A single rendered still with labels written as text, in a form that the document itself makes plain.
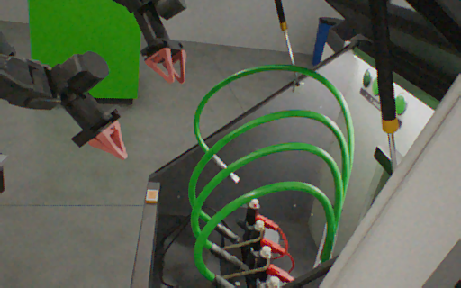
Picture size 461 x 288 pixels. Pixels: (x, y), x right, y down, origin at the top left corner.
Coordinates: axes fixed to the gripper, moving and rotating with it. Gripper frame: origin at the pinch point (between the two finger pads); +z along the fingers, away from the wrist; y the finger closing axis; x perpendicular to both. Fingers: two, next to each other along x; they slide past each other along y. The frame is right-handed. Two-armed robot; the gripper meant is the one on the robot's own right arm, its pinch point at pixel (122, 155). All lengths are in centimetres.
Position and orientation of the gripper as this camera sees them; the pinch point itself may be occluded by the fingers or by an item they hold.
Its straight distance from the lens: 89.0
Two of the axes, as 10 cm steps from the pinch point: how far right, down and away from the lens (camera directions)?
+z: 5.9, 7.8, 2.2
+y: 7.9, -4.8, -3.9
